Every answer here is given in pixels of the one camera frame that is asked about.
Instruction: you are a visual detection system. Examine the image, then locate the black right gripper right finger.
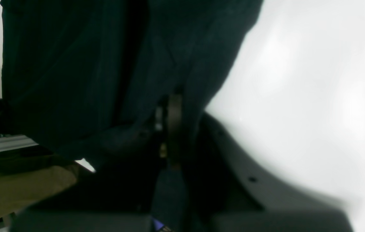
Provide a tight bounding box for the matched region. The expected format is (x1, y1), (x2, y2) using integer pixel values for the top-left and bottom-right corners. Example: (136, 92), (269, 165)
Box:
(183, 114), (353, 232)

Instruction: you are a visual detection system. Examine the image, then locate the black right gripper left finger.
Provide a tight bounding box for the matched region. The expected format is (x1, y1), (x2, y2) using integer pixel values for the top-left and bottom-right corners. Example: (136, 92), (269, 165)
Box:
(10, 94), (183, 232)

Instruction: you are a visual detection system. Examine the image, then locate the black T-shirt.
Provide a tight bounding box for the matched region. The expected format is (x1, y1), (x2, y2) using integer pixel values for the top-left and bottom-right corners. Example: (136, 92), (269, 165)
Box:
(1, 0), (263, 167)

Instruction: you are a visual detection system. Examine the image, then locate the aluminium frame rail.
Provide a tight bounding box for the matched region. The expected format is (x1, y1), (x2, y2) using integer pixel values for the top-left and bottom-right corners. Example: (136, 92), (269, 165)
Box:
(0, 135), (38, 153)

